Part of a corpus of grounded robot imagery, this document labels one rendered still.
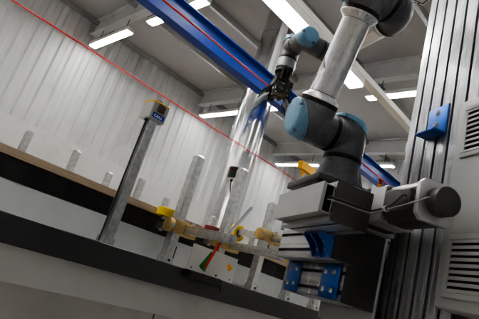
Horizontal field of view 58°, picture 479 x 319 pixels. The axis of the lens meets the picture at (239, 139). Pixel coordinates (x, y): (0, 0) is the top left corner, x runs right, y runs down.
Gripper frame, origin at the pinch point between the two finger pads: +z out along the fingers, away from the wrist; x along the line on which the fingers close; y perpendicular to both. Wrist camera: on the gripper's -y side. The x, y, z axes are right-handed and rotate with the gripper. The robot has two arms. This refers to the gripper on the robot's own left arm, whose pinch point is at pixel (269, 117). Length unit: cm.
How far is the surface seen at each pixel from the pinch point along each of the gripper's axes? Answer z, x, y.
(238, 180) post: 20.5, 2.0, -28.7
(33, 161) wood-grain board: 43, -73, -7
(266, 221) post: 31, 23, -42
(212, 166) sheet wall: -207, 132, -932
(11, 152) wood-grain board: 43, -79, -4
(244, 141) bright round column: -133, 85, -430
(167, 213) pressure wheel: 43, -22, -28
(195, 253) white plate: 55, -8, -21
